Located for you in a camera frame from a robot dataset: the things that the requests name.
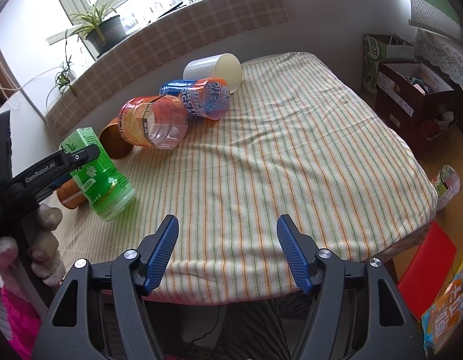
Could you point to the gloved hand holding gripper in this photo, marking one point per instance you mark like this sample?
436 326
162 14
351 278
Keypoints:
46 259

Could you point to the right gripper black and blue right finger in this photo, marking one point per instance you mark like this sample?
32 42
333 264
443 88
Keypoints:
357 311

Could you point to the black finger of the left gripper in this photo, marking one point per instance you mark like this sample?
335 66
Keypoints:
20 195

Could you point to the striped table cloth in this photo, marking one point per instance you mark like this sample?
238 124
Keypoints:
295 141

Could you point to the red flat box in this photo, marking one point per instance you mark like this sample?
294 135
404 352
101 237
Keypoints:
423 278

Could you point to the potted spider plant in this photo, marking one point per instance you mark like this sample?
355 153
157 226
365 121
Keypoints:
100 25

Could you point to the orange juice label cup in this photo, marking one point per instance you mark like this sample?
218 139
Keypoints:
159 122

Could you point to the white plastic cup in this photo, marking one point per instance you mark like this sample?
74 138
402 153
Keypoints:
225 66

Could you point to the orange paper cup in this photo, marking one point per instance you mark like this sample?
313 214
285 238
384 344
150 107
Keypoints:
70 195

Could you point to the copper cup with floral pattern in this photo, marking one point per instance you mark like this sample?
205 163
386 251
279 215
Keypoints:
113 142

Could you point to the plaid sill cloth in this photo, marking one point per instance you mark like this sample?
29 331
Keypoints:
161 42

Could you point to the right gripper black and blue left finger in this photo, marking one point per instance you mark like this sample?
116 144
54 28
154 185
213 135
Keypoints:
73 327

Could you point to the small patterned paper cup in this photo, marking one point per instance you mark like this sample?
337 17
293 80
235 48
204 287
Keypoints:
447 184

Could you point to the black device on sill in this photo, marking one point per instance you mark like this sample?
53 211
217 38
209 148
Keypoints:
174 8

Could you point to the orange printed package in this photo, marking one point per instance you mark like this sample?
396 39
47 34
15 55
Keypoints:
442 319

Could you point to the green and white bag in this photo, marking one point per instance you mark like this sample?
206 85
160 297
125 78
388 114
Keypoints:
382 49

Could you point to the small hanging spider plant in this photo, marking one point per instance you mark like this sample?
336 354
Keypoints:
64 79

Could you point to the dark cardboard box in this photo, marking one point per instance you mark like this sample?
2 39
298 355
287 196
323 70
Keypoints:
416 103

